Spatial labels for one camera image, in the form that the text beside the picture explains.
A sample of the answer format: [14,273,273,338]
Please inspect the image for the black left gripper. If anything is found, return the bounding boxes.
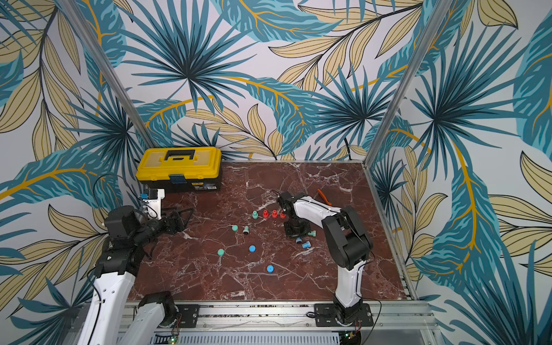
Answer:
[131,206,194,247]

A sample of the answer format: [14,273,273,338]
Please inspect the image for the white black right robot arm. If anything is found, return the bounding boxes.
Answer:
[277,192,373,326]

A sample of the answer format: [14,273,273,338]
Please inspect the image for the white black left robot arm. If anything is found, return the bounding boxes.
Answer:
[78,206,190,344]

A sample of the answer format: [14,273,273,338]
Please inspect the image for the yellow black toolbox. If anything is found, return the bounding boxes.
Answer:
[136,147,222,193]

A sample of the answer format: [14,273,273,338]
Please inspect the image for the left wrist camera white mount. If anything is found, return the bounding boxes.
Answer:
[139,188,165,220]

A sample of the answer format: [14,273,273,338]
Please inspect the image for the orange handled pliers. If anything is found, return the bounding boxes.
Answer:
[317,189,333,206]

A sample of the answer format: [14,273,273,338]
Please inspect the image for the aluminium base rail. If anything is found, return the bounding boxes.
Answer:
[90,300,432,345]

